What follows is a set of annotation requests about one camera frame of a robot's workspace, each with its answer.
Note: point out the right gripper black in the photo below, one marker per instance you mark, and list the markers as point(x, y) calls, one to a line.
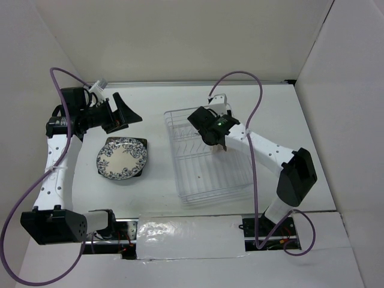
point(215, 114)

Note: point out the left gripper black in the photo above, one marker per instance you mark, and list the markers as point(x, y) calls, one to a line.
point(123, 116)

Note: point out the blue floral white plate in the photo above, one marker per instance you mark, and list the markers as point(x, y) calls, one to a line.
point(121, 159)

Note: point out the beige plate blue swirl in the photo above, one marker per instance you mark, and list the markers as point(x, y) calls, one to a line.
point(216, 149)

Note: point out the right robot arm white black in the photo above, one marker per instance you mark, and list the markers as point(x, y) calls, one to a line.
point(295, 169)

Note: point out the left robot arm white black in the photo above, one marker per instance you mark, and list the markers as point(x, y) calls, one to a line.
point(52, 219)

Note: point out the black square plate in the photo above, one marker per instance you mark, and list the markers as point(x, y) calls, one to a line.
point(142, 172)

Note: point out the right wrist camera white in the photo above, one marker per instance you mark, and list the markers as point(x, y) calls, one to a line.
point(218, 103)

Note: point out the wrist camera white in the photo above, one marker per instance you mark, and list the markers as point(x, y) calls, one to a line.
point(98, 89)
point(218, 103)

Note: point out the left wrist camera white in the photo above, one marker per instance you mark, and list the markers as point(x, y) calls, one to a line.
point(98, 89)

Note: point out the white wire dish rack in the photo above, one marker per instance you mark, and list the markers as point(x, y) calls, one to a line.
point(200, 175)

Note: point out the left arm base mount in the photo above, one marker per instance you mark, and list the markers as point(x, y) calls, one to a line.
point(120, 242)

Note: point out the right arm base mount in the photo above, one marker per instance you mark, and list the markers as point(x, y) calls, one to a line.
point(285, 233)

